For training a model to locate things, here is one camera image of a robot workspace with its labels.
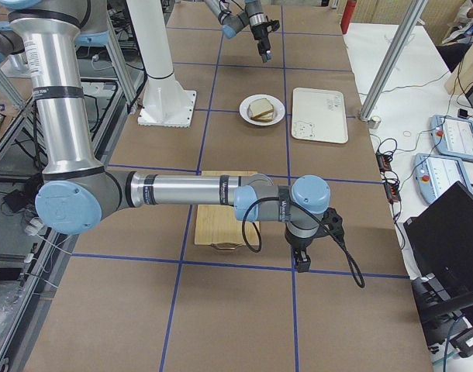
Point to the cream bear serving tray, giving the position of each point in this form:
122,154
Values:
319,115

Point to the aluminium frame post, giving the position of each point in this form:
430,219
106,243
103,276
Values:
409,20

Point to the teach pendant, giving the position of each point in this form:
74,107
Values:
452,136
434,174

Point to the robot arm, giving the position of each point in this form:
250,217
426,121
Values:
252,15
78,192

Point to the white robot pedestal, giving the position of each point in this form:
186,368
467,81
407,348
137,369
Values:
165,101

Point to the small metal cylinder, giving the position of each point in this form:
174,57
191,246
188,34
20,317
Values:
374,122

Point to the lower teach pendant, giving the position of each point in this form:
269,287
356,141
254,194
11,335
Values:
434,174

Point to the black laptop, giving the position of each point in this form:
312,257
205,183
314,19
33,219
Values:
441,237

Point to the black orange cable adapters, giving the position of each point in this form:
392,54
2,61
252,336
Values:
384,155

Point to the white round plate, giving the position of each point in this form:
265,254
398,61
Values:
279,109

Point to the red fire extinguisher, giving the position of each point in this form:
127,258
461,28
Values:
347,15

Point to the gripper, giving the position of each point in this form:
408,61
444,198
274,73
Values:
258,32
298,245

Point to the black monitor stand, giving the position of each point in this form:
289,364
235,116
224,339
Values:
444,316

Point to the upper teach pendant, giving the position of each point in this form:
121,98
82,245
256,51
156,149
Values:
452,136

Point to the wooden cutting board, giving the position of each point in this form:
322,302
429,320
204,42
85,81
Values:
216,224

